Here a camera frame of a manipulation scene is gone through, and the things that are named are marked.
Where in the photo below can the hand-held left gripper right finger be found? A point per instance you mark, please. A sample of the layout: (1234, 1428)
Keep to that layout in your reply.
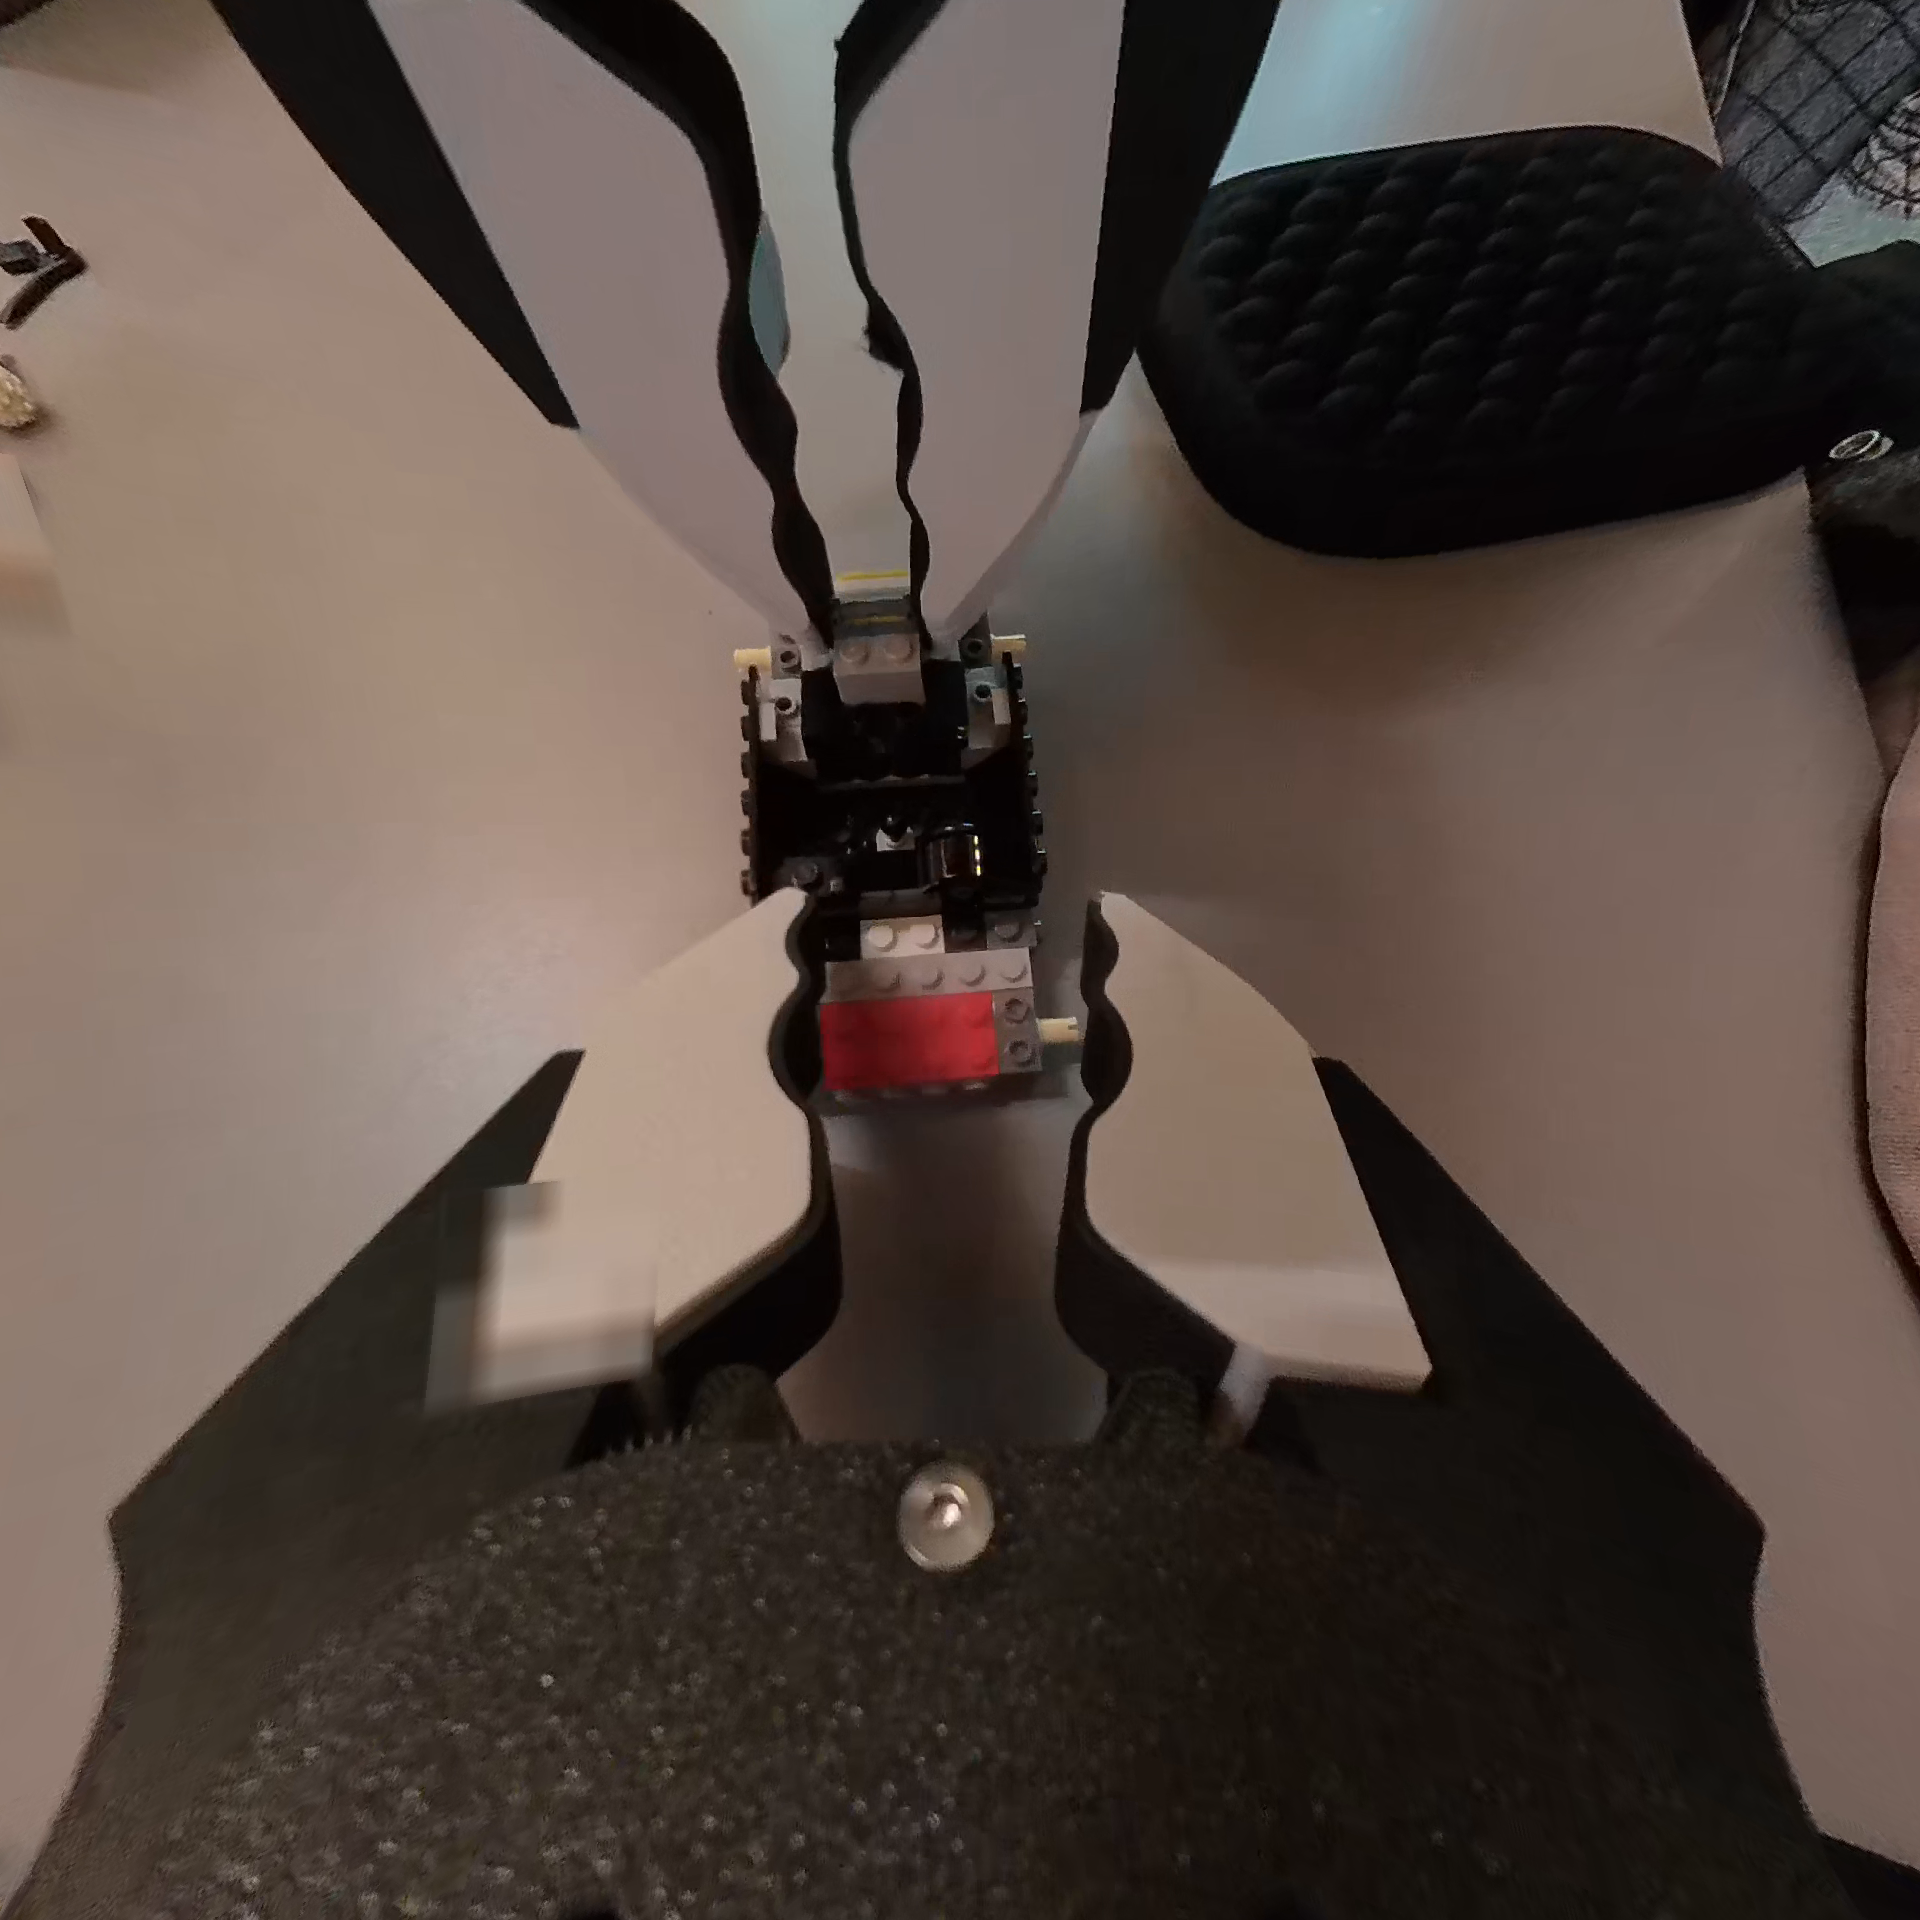
(1244, 1201)

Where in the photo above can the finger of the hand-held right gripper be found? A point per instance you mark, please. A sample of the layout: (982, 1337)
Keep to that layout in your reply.
(600, 271)
(991, 300)

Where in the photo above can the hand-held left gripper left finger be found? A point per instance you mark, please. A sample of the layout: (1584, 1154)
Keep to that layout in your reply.
(690, 1079)

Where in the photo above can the black toy brick vehicle model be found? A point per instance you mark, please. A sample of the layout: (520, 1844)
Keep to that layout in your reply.
(916, 1036)

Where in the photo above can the grey brick with yellow tile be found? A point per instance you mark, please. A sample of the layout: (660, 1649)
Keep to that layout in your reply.
(874, 661)

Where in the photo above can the grey desk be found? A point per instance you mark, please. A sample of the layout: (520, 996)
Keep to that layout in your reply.
(300, 826)

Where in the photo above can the black bar brick piece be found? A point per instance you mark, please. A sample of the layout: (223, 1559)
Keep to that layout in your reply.
(41, 236)

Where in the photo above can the dark checked fabric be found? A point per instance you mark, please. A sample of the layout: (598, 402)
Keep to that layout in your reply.
(1829, 105)

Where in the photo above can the black fleece jacket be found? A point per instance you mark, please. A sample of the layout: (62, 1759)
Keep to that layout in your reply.
(1874, 570)

